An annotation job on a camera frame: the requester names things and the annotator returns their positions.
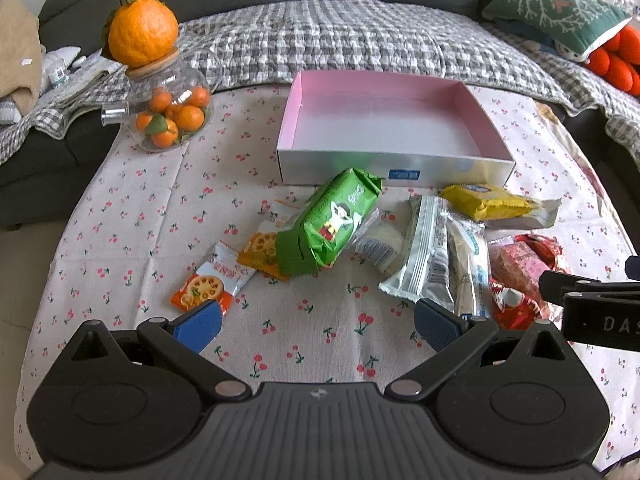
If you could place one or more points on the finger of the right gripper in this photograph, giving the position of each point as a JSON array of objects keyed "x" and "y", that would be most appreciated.
[{"x": 553, "y": 286}]

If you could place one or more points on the yellow orange biscuit pack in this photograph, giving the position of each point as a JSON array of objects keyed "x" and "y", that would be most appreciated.
[{"x": 260, "y": 252}]

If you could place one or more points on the green embroidered pillow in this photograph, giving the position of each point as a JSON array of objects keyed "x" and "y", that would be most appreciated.
[{"x": 577, "y": 27}]

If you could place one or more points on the red candy pack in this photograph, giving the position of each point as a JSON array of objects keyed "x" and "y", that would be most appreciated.
[{"x": 514, "y": 310}]

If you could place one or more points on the cherry print tablecloth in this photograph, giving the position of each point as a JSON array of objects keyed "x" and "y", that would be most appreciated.
[{"x": 148, "y": 221}]

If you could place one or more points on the green snack pack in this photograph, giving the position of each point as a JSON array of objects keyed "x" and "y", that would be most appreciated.
[{"x": 322, "y": 230}]

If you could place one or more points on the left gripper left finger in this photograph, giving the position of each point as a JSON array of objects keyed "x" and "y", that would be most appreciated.
[{"x": 177, "y": 346}]

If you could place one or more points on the orange plush toy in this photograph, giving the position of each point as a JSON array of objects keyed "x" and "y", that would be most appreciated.
[{"x": 617, "y": 61}]

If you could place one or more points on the glass jar with tangerines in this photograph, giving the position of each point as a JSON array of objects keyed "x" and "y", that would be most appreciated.
[{"x": 167, "y": 102}]

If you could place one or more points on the clear white cracker pack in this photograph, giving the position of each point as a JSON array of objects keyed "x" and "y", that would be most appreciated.
[{"x": 379, "y": 242}]

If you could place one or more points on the white blue bread pack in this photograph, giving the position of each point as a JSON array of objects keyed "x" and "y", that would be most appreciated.
[{"x": 470, "y": 266}]

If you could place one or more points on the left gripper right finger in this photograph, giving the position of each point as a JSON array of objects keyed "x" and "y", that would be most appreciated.
[{"x": 458, "y": 343}]

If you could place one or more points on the large orange fruit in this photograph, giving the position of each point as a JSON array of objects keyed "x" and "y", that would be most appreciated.
[{"x": 139, "y": 32}]

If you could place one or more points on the orange white biscuit pack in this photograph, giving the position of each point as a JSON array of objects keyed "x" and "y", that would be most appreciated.
[{"x": 219, "y": 278}]

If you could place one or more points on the beige cloth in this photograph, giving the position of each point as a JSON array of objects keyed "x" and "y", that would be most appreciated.
[{"x": 21, "y": 55}]

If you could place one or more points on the grey checkered blanket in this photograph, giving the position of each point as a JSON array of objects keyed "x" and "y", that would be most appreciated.
[{"x": 271, "y": 43}]

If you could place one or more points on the pink nougat snack pack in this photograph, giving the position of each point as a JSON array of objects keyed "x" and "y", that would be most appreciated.
[{"x": 516, "y": 265}]

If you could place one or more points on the pink and white box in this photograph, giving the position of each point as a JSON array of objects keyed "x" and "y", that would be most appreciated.
[{"x": 414, "y": 131}]

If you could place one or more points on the silver long snack pack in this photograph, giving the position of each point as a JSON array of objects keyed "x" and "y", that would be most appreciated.
[{"x": 424, "y": 264}]

